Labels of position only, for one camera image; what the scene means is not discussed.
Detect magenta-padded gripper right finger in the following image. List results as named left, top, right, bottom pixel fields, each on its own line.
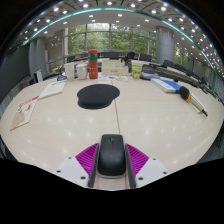
left=124, top=143, right=169, bottom=189

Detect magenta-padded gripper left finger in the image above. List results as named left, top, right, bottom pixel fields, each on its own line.
left=53, top=142, right=100, bottom=189

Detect black computer mouse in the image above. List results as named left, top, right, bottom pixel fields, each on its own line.
left=96, top=133, right=127, bottom=179

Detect black mouse pad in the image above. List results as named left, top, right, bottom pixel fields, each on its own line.
left=76, top=83, right=121, bottom=110

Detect red and white leaflet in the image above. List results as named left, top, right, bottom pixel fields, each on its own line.
left=9, top=95, right=40, bottom=131

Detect blue and white book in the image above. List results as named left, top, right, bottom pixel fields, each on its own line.
left=149, top=77, right=183, bottom=94

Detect black handheld microphone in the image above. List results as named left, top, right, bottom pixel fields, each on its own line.
left=178, top=86, right=209, bottom=118

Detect colourful sticker sheet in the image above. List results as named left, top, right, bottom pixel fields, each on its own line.
left=98, top=75, right=129, bottom=83

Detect dark flat case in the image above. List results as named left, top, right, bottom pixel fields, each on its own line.
left=139, top=69, right=161, bottom=81

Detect white lidded mug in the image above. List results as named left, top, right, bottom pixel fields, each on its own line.
left=75, top=62, right=89, bottom=81

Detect green paper cup with straw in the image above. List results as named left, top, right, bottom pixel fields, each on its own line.
left=130, top=60, right=144, bottom=80

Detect white paper cup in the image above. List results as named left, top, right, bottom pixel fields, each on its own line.
left=63, top=62, right=76, bottom=82

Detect white cardboard box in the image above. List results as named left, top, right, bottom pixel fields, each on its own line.
left=100, top=59, right=129, bottom=77

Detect red thermos bottle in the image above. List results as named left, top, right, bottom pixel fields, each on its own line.
left=87, top=49, right=100, bottom=80

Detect dark office chairs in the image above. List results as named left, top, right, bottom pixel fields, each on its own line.
left=66, top=50, right=218, bottom=98

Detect ceiling lights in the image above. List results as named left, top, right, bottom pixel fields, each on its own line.
left=8, top=0, right=219, bottom=68

